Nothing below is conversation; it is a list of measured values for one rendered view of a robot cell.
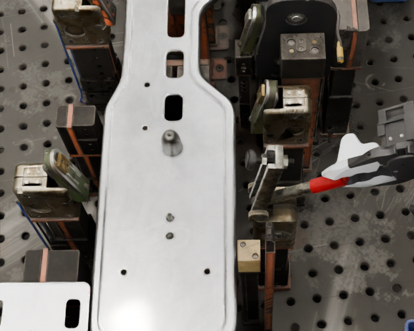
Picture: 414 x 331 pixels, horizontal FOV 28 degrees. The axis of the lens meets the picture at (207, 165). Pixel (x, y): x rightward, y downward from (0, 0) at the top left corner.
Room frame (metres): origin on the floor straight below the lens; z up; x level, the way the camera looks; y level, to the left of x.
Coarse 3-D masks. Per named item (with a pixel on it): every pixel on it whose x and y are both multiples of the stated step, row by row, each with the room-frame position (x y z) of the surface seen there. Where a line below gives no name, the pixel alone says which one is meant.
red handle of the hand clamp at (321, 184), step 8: (304, 184) 0.48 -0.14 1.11; (312, 184) 0.48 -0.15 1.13; (320, 184) 0.47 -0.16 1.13; (328, 184) 0.47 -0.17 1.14; (336, 184) 0.46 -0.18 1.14; (344, 184) 0.46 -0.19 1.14; (280, 192) 0.48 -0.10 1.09; (288, 192) 0.48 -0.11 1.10; (296, 192) 0.47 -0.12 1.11; (304, 192) 0.47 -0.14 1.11; (312, 192) 0.47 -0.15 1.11; (272, 200) 0.48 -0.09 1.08; (280, 200) 0.47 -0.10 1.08
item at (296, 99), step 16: (288, 96) 0.66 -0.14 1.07; (304, 96) 0.65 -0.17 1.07; (272, 112) 0.63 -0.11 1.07; (288, 112) 0.63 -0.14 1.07; (304, 112) 0.63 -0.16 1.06; (272, 128) 0.63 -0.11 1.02; (288, 128) 0.63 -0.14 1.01; (304, 128) 0.63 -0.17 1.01; (272, 144) 0.63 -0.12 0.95; (288, 144) 0.63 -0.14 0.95; (304, 144) 0.62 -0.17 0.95; (288, 176) 0.63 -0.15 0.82; (304, 176) 0.68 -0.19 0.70; (304, 208) 0.61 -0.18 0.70
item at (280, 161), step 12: (252, 156) 0.49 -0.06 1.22; (264, 156) 0.49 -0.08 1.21; (276, 156) 0.48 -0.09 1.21; (252, 168) 0.47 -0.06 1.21; (264, 168) 0.50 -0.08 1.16; (276, 168) 0.47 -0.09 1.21; (264, 180) 0.47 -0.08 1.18; (276, 180) 0.47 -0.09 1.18; (252, 192) 0.50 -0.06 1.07; (264, 192) 0.47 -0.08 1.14; (252, 204) 0.48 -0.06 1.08; (264, 204) 0.47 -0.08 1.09
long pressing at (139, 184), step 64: (128, 0) 0.94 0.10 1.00; (192, 0) 0.92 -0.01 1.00; (128, 64) 0.81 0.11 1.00; (192, 64) 0.78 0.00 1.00; (128, 128) 0.68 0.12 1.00; (192, 128) 0.66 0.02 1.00; (128, 192) 0.56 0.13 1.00; (192, 192) 0.54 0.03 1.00; (128, 256) 0.45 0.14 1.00; (192, 256) 0.44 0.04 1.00; (128, 320) 0.35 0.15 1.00; (192, 320) 0.34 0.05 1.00
